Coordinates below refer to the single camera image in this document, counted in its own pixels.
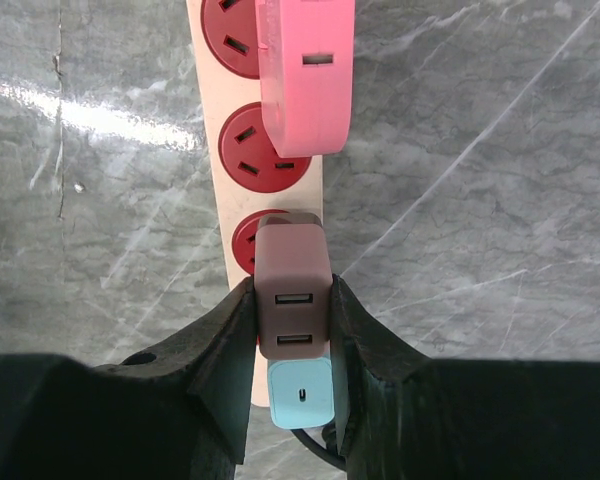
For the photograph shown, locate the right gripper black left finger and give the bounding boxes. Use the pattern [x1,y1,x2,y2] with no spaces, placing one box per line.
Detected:
[0,279,256,479]

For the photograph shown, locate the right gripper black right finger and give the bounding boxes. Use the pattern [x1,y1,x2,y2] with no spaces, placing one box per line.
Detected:
[330,279,600,479]

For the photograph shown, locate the teal plug adapter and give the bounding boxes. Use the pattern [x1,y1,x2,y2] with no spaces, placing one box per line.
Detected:
[267,355,335,430]

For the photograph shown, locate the dusty pink plug adapter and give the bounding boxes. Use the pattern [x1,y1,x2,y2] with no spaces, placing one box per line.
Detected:
[254,213,333,360]

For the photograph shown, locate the beige power strip red sockets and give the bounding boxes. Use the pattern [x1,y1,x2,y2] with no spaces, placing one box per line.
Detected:
[184,0,326,408]

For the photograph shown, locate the pink square plug adapter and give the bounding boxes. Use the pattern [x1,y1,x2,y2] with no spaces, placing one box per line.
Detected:
[255,0,356,158]

